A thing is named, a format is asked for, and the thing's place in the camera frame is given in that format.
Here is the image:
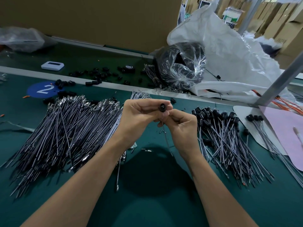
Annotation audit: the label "person's left hand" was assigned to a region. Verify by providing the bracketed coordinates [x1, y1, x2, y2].
[114, 98, 173, 152]

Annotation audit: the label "person's right hand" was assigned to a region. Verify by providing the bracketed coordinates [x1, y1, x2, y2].
[157, 108, 202, 164]

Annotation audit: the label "pile of wires with black caps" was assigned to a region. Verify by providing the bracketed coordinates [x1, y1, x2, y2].
[192, 107, 275, 187]

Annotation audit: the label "black plastic caps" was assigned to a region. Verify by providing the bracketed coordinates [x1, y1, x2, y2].
[44, 66, 153, 104]

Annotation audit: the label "small bundle of capped wires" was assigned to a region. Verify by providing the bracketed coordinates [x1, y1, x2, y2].
[246, 114, 303, 187]

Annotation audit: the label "pile of grey wires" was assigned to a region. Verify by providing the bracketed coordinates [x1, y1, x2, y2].
[0, 90, 152, 199]

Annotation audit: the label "person's left forearm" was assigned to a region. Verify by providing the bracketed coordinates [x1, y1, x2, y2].
[21, 140, 133, 227]

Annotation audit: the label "person's right forearm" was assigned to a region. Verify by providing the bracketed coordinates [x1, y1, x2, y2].
[187, 153, 258, 227]

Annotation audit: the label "clear bag with black contents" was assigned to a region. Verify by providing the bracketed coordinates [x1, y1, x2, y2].
[156, 41, 207, 90]

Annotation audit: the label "large white plastic sack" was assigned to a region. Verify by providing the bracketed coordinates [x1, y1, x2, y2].
[167, 3, 303, 104]

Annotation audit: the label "blue round number sticker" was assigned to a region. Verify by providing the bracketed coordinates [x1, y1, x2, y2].
[27, 82, 61, 99]

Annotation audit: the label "small white timer device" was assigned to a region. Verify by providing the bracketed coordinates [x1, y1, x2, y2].
[41, 61, 65, 71]

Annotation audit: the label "pink paper sheet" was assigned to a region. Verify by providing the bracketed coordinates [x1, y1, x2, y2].
[259, 106, 303, 172]

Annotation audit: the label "brown cardboard panel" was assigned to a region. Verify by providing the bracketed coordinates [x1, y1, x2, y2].
[0, 0, 183, 53]

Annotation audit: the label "white pen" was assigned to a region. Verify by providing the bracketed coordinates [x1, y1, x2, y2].
[294, 126, 303, 145]

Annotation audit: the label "clear plastic strip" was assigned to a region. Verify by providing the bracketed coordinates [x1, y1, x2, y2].
[0, 120, 36, 133]

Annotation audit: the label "crumpled clear plastic bag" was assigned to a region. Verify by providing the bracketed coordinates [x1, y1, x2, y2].
[0, 27, 57, 53]

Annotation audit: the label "stack of cardboard boxes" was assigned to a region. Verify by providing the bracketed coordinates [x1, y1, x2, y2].
[260, 0, 303, 69]

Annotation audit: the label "bundle of orange wires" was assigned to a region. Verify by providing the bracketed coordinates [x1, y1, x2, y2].
[253, 90, 303, 115]

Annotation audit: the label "grey metal frame post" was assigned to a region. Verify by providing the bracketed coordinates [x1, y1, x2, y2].
[256, 50, 303, 107]
[238, 0, 263, 35]

